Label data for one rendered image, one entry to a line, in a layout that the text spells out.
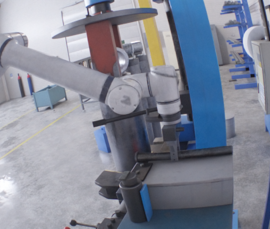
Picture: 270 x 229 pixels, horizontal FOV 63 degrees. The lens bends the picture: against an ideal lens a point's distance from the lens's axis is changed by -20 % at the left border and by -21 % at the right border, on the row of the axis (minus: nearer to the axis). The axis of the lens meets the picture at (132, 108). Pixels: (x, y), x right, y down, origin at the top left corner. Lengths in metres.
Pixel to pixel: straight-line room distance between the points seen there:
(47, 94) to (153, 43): 5.97
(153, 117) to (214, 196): 0.38
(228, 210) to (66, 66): 0.74
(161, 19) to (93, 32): 11.02
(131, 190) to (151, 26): 3.23
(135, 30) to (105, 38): 11.27
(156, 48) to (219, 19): 8.24
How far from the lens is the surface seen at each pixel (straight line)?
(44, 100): 9.38
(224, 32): 11.86
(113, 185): 1.34
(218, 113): 1.21
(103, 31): 1.12
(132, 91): 0.76
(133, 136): 1.35
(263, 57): 1.36
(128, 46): 2.67
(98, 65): 1.13
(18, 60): 0.90
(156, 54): 3.88
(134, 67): 2.66
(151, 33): 3.87
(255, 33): 1.66
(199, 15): 1.15
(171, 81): 0.91
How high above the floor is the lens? 1.67
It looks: 14 degrees down
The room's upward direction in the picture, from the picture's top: 12 degrees counter-clockwise
